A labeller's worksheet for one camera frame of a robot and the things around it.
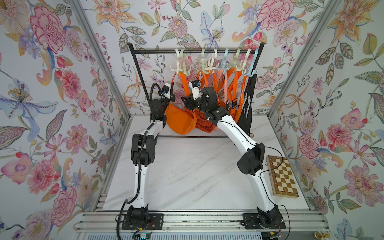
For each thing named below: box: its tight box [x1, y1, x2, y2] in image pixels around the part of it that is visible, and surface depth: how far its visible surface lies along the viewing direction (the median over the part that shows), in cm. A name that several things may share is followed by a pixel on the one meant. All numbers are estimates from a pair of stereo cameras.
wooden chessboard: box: [266, 155, 299, 199], surface depth 87 cm
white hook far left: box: [170, 48, 183, 74], surface depth 78 cm
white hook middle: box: [205, 48, 219, 71], surface depth 78 cm
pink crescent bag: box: [216, 69, 229, 104], surface depth 82 cm
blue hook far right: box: [248, 48, 259, 78], surface depth 75 cm
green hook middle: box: [201, 48, 210, 74], surface depth 77 cm
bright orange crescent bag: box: [166, 72, 198, 135], surface depth 106 cm
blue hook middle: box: [216, 48, 232, 74], surface depth 79 cm
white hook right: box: [242, 48, 252, 76], surface depth 75 cm
